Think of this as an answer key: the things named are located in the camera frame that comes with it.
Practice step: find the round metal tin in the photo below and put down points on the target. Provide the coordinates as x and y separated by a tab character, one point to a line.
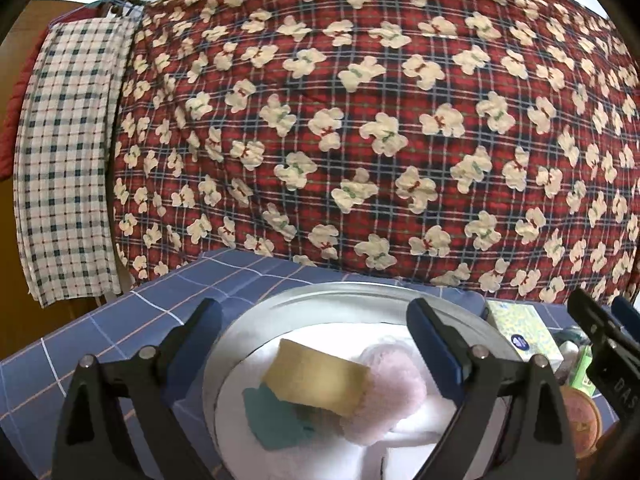
350	292

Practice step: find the green white checked cloth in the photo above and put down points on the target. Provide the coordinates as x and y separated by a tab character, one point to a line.
65	160

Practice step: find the green packet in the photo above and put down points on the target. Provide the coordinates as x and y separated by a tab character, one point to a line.
582	370

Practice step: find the red knitted cloth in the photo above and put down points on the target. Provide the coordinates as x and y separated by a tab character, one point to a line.
15	125

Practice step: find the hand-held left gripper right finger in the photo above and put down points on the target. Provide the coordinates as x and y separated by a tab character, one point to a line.
435	341

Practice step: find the yellow sponge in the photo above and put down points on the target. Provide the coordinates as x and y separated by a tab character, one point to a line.
315	375

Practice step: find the red plaid bear blanket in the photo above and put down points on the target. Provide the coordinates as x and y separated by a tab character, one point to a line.
350	110

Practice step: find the gold round lid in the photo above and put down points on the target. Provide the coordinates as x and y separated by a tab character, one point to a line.
580	415

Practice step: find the pink fluffy puff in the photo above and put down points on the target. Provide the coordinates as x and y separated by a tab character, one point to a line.
390	395

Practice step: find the teal packet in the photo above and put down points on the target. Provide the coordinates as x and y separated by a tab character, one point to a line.
574	335

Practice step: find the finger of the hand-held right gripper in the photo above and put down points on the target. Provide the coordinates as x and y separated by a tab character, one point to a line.
629	316
615	365

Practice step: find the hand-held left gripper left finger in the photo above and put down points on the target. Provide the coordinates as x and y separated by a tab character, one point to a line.
207	331

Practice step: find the yellow dotted tissue pack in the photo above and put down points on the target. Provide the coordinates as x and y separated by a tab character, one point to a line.
520	325

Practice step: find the teal cloth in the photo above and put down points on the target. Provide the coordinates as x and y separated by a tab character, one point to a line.
275	420

